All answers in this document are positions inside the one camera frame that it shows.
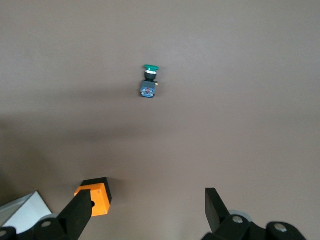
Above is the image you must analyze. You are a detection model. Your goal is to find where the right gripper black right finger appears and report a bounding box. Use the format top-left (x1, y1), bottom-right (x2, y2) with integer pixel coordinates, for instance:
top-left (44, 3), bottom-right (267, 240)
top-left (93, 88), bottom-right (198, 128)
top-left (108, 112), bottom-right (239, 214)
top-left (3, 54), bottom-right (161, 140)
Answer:
top-left (201, 187), bottom-right (266, 240)

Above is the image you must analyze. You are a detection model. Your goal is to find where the white drawer cabinet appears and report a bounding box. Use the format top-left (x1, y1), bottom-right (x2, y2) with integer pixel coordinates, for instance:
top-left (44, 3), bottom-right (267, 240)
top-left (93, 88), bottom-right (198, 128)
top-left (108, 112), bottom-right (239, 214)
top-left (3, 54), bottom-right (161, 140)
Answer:
top-left (0, 190), bottom-right (54, 235)

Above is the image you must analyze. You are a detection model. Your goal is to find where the orange button enclosure box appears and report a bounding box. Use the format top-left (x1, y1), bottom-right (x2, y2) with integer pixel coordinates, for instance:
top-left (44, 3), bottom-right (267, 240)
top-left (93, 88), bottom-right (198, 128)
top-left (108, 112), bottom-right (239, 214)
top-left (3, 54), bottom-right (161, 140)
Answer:
top-left (73, 176), bottom-right (114, 217)

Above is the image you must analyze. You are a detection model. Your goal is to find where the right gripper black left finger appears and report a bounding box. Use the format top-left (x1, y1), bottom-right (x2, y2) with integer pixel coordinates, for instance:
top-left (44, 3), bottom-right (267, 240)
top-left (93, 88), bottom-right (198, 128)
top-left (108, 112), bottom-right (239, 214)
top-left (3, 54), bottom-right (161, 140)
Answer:
top-left (33, 189), bottom-right (93, 240)

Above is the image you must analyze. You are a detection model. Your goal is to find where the green mushroom push button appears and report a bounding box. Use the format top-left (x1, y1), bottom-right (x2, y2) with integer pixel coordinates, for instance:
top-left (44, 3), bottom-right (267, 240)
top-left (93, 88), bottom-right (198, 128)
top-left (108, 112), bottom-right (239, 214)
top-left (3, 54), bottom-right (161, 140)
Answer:
top-left (139, 64), bottom-right (161, 100)

